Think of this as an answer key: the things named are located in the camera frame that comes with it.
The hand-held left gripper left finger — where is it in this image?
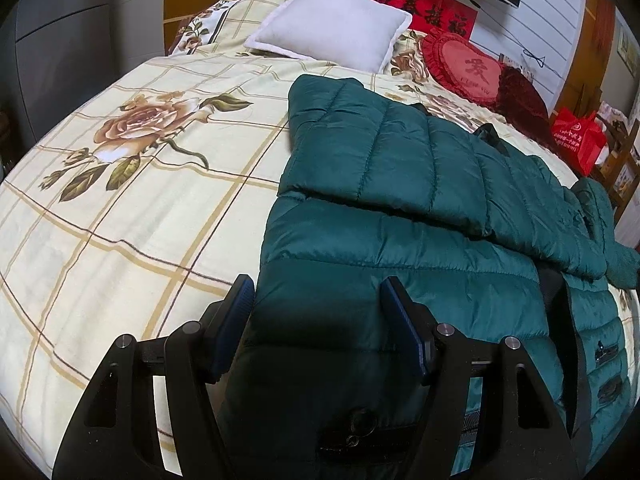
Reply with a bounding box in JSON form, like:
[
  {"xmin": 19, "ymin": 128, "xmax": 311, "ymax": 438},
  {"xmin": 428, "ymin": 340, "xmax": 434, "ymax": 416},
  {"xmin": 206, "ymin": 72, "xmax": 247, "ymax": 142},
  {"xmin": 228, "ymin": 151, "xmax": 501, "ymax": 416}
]
[{"xmin": 51, "ymin": 274, "xmax": 258, "ymax": 480}]

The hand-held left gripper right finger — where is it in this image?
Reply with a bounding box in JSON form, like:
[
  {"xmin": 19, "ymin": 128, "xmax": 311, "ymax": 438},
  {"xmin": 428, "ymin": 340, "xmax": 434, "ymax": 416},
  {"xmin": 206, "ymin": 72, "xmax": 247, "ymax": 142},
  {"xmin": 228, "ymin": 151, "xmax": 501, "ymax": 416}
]
[{"xmin": 378, "ymin": 276, "xmax": 576, "ymax": 480}]

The green puffer jacket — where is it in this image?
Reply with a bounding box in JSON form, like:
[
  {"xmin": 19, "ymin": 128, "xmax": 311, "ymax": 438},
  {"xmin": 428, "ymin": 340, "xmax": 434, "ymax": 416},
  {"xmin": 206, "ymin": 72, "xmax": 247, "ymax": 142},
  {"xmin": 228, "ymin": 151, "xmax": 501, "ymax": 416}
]
[{"xmin": 220, "ymin": 74, "xmax": 640, "ymax": 480}]

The floral checked bed blanket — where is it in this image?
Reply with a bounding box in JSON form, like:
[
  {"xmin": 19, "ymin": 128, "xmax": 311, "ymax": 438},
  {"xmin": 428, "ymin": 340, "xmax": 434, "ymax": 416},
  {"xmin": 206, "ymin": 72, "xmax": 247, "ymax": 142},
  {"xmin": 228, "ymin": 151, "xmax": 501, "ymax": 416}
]
[{"xmin": 0, "ymin": 0, "xmax": 636, "ymax": 478}]

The red shopping bag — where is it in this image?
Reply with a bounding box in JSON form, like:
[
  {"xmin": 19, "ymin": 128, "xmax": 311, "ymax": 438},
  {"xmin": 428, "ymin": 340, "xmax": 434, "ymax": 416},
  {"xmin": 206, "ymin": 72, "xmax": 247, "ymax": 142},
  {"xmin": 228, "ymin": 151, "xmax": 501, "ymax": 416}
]
[{"xmin": 550, "ymin": 106, "xmax": 608, "ymax": 176}]

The dark red fuzzy pillow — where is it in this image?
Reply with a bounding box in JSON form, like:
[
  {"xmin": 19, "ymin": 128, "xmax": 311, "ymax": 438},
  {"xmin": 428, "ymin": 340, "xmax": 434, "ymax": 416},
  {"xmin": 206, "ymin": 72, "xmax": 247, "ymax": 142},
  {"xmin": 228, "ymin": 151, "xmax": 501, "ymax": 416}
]
[{"xmin": 497, "ymin": 66, "xmax": 556, "ymax": 147}]

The red heart pillow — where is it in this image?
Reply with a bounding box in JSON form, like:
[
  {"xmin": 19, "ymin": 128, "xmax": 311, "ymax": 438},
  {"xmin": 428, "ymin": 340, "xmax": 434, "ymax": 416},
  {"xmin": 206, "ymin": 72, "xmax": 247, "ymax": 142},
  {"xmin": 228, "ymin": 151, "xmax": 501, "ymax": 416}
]
[{"xmin": 419, "ymin": 27, "xmax": 507, "ymax": 111}]

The wooden chair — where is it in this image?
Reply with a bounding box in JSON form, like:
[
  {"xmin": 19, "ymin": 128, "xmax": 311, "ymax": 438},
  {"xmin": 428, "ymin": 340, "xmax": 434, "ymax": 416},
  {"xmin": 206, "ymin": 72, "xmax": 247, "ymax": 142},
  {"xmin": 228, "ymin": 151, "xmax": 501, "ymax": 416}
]
[{"xmin": 592, "ymin": 110, "xmax": 640, "ymax": 221}]

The white pillow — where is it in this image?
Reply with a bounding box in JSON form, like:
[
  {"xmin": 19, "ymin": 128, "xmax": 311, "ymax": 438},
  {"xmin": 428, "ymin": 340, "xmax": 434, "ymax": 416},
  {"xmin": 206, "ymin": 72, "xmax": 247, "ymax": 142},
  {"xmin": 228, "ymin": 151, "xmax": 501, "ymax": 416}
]
[{"xmin": 245, "ymin": 0, "xmax": 413, "ymax": 73}]

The grey wardrobe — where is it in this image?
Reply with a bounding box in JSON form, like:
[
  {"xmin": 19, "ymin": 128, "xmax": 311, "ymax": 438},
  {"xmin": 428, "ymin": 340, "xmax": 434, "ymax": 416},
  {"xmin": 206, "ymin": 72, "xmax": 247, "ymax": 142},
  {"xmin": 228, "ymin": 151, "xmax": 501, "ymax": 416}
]
[{"xmin": 0, "ymin": 0, "xmax": 167, "ymax": 161}]

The black wall cable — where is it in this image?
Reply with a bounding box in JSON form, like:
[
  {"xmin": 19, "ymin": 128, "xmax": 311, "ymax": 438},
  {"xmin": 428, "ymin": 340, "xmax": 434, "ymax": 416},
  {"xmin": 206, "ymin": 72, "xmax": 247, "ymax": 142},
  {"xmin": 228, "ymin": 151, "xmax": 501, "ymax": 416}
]
[{"xmin": 520, "ymin": 47, "xmax": 549, "ymax": 69}]

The red wall banner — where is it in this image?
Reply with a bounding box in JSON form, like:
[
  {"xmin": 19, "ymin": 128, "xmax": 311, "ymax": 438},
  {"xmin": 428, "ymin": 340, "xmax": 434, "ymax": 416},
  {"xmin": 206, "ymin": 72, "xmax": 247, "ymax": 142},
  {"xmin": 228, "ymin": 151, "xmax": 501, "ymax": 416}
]
[{"xmin": 366, "ymin": 0, "xmax": 476, "ymax": 41}]

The framed wall picture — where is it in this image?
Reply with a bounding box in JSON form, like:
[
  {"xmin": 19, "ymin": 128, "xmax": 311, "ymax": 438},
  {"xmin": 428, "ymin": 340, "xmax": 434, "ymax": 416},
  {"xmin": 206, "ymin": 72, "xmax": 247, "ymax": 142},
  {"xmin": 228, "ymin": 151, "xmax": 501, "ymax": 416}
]
[{"xmin": 616, "ymin": 25, "xmax": 640, "ymax": 72}]

